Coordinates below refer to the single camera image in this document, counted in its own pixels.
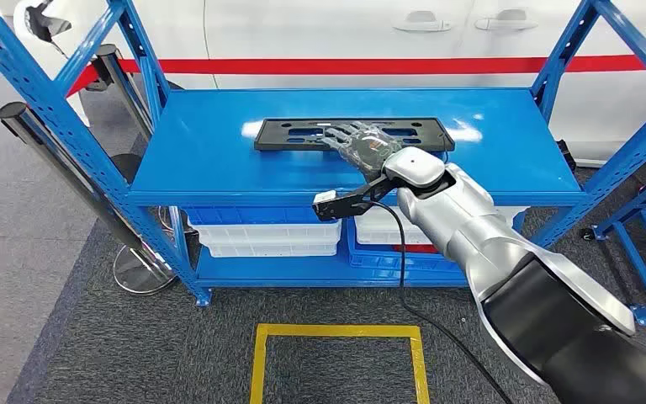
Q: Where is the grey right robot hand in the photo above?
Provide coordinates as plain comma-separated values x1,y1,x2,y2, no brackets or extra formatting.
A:
320,120,404,183

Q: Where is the black plastic frame part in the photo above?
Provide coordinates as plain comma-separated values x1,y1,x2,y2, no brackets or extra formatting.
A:
253,117,456,153

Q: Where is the white plastic bin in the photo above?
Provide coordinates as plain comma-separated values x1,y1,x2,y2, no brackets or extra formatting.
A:
354,206,527,247
188,220,343,258

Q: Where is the red barrier belt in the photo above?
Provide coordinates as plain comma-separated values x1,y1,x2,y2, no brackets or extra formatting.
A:
66,52,646,98

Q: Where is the red plastic item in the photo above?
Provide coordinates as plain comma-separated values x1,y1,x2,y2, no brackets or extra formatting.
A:
392,244,441,255

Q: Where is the white car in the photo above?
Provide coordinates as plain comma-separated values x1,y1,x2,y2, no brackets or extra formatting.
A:
0,0,646,168

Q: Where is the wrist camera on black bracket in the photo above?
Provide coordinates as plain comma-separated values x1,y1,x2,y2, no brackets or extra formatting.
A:
310,173,400,223

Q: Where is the black camera cable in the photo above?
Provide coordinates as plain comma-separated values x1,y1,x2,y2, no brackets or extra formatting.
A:
368,199,516,404

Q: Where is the stanchion post with black base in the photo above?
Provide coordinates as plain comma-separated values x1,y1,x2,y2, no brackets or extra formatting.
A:
86,43,157,185

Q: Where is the stanchion post with chrome base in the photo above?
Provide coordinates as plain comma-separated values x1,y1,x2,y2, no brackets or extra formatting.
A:
0,101,178,296

